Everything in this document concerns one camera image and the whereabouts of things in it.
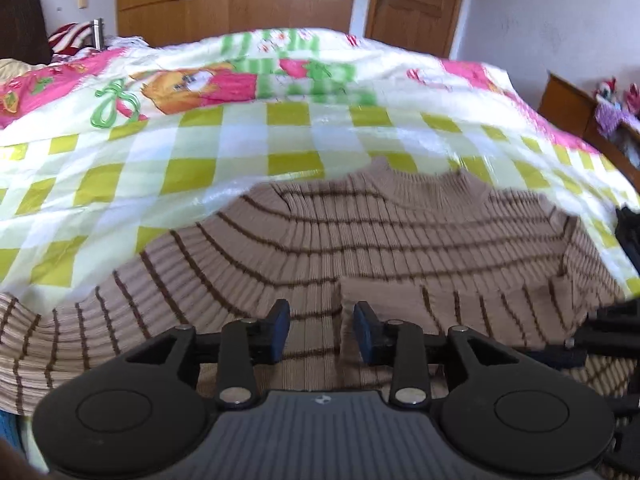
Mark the checked cartoon print blanket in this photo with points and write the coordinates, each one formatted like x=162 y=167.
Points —
x=300 y=135

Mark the dark wooden headboard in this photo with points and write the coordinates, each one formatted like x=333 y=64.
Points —
x=22 y=20

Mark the wooden door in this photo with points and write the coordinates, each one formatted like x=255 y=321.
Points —
x=415 y=0

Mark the beige striped knit sweater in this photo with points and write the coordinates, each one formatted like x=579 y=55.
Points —
x=350 y=240

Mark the wooden wardrobe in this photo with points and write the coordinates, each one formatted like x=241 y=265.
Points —
x=235 y=0

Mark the cream pillow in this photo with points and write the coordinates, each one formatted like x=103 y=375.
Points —
x=15 y=67

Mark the metal flask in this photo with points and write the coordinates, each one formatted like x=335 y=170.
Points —
x=97 y=32

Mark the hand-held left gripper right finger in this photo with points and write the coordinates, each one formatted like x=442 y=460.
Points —
x=364 y=332

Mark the colourful plush toy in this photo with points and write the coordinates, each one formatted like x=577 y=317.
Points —
x=607 y=89

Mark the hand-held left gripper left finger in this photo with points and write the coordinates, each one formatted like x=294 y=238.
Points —
x=279 y=332

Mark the red white striped cloth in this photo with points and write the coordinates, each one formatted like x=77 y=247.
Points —
x=70 y=37

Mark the wooden cabinet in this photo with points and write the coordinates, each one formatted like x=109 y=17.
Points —
x=565 y=105

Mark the purple fluffy cloth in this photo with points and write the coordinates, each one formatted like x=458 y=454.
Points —
x=612 y=117

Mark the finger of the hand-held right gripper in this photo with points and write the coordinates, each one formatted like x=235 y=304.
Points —
x=615 y=330

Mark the blue towel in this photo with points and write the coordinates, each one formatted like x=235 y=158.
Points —
x=9 y=432

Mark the black cloth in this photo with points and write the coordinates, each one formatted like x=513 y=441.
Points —
x=629 y=240

